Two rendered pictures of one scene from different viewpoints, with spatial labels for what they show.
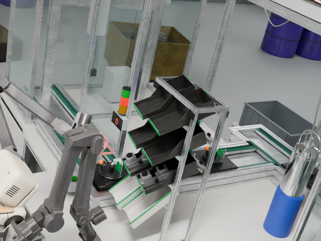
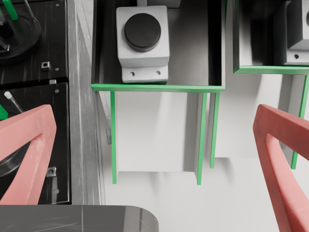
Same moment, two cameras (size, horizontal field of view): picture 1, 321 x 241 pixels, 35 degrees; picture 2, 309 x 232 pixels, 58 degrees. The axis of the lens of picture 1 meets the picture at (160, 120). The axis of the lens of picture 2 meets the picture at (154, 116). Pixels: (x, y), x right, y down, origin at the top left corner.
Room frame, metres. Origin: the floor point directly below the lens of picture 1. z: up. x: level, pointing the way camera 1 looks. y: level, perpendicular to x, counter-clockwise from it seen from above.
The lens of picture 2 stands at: (2.08, 0.26, 1.43)
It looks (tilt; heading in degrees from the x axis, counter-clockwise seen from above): 60 degrees down; 296
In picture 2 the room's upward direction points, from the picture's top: 2 degrees clockwise
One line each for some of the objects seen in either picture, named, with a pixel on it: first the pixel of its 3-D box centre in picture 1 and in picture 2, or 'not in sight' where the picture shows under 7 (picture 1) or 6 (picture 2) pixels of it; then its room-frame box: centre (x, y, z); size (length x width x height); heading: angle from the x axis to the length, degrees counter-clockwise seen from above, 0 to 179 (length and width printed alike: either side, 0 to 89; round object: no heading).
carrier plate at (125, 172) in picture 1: (110, 175); (1, 146); (2.41, 0.21, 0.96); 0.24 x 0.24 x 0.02; 37
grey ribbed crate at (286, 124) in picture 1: (279, 127); not in sight; (4.14, -1.06, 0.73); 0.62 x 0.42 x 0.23; 37
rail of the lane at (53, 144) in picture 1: (66, 159); not in sight; (2.53, 0.49, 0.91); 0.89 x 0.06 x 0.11; 37
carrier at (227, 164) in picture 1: (214, 153); not in sight; (2.86, -0.39, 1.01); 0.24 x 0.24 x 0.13; 37
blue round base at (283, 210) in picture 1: (283, 210); not in sight; (2.41, -0.79, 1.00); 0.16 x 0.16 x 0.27
